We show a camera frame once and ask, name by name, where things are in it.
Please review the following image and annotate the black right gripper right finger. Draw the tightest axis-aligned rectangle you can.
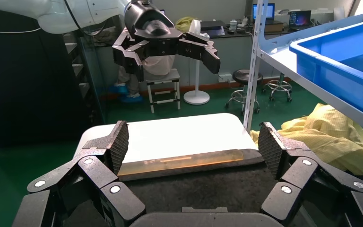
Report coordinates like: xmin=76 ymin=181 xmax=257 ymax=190
xmin=258 ymin=121 xmax=363 ymax=227

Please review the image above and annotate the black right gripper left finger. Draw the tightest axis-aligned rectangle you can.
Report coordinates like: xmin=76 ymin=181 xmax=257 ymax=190
xmin=12 ymin=120 xmax=147 ymax=227

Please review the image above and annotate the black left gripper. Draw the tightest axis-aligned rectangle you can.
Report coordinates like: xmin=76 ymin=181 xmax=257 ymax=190
xmin=112 ymin=0 xmax=222 ymax=83

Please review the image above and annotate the seated person in white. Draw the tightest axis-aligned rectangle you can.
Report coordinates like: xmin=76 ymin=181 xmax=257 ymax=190
xmin=109 ymin=54 xmax=176 ymax=104

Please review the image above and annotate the white square stool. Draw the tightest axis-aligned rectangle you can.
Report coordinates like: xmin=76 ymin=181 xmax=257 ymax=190
xmin=145 ymin=69 xmax=181 ymax=114

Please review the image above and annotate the yellow crumpled cloth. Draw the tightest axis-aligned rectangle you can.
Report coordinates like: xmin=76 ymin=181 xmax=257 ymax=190
xmin=174 ymin=16 xmax=198 ymax=34

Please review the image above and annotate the yellow grid cloth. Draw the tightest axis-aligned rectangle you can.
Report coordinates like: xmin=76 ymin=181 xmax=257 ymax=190
xmin=250 ymin=103 xmax=363 ymax=176

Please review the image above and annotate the white floor stand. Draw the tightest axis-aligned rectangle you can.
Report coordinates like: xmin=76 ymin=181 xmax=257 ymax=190
xmin=183 ymin=19 xmax=211 ymax=105

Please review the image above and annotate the black desktop device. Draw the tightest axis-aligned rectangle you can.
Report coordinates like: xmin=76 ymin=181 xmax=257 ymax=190
xmin=200 ymin=20 xmax=226 ymax=37

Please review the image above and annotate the white desk with black top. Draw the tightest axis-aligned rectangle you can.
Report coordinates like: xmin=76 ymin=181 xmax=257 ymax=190
xmin=94 ymin=26 xmax=295 ymax=87

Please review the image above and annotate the black round stool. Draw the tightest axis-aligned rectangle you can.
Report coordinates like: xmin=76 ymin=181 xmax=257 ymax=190
xmin=225 ymin=69 xmax=264 ymax=116
xmin=262 ymin=72 xmax=294 ymax=104

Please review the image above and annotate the amber tape strip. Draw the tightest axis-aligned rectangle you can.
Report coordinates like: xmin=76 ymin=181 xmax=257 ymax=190
xmin=118 ymin=149 xmax=245 ymax=177

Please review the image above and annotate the blue plastic bin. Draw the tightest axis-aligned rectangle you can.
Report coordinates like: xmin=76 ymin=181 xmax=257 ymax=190
xmin=289 ymin=16 xmax=363 ymax=123

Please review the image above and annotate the laptop with blue screen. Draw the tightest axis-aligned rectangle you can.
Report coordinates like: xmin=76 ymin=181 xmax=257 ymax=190
xmin=252 ymin=3 xmax=276 ymax=25

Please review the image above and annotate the small brown box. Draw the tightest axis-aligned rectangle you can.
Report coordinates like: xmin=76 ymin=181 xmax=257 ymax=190
xmin=264 ymin=21 xmax=285 ymax=34

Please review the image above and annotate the black robot torso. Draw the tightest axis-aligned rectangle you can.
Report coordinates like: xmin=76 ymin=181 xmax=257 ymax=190
xmin=0 ymin=4 xmax=105 ymax=147

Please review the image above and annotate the white metal shelf rack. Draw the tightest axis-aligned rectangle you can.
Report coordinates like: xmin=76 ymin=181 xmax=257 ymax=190
xmin=243 ymin=0 xmax=363 ymax=139

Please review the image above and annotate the laptop with dark screen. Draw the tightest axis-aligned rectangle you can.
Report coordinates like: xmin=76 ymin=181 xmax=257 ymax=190
xmin=288 ymin=10 xmax=312 ymax=31

